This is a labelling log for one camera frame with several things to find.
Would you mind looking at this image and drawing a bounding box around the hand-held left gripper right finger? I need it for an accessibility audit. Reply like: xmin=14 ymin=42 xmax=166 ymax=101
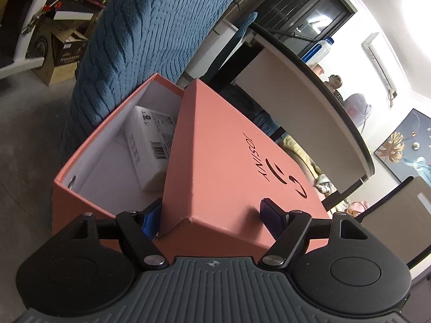
xmin=259 ymin=198 xmax=366 ymax=271

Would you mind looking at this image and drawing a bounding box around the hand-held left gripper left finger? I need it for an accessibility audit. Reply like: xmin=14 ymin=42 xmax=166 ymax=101
xmin=69 ymin=198 xmax=169 ymax=270

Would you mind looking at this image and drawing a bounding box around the white tissue pack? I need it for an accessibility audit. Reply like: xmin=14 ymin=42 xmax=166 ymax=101
xmin=124 ymin=105 xmax=177 ymax=192

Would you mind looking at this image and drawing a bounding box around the pink box lid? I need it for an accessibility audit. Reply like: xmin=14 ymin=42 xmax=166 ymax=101
xmin=158 ymin=78 xmax=331 ymax=260

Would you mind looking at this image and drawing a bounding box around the pink cardboard box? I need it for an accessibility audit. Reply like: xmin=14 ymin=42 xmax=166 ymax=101
xmin=51 ymin=73 xmax=186 ymax=254

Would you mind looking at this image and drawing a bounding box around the light green blanket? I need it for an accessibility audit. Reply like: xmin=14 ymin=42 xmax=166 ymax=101
xmin=281 ymin=135 xmax=337 ymax=196

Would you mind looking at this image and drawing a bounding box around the dark blue covered dining chair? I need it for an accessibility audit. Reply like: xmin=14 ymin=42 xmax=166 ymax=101
xmin=219 ymin=84 xmax=281 ymax=138

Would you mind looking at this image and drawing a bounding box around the white table with dark top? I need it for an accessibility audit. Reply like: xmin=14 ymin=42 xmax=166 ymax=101
xmin=232 ymin=23 xmax=376 ymax=209

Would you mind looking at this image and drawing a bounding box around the white round humidifier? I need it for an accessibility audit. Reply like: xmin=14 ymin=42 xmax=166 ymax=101
xmin=343 ymin=93 xmax=373 ymax=132

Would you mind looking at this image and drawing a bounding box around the small brown figurine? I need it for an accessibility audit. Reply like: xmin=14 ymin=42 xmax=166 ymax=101
xmin=325 ymin=75 xmax=345 ymax=103

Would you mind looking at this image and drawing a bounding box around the clear plastic water bottle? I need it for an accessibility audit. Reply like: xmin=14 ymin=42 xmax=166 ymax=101
xmin=301 ymin=38 xmax=335 ymax=64

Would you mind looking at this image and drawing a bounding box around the blue knitted blanket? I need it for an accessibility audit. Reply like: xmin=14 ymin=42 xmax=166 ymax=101
xmin=61 ymin=0 xmax=258 ymax=173

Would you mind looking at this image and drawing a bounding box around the brown cardboard box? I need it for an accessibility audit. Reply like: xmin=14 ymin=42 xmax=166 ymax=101
xmin=32 ymin=27 xmax=90 ymax=86

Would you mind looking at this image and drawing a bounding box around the white air conditioner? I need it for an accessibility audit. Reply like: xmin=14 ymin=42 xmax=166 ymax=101
xmin=362 ymin=33 xmax=399 ymax=108

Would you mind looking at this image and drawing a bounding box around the dark double door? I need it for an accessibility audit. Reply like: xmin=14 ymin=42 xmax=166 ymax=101
xmin=236 ymin=0 xmax=351 ymax=62

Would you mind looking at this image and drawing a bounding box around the white staircase with flower garland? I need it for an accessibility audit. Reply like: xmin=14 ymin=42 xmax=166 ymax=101
xmin=0 ymin=0 xmax=106 ymax=79

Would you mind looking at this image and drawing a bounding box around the beige chair with black frame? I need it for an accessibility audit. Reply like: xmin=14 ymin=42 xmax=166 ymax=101
xmin=360 ymin=175 xmax=431 ymax=273

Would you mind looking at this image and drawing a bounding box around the framed wall painting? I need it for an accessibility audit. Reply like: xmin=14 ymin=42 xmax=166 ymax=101
xmin=374 ymin=108 xmax=431 ymax=187

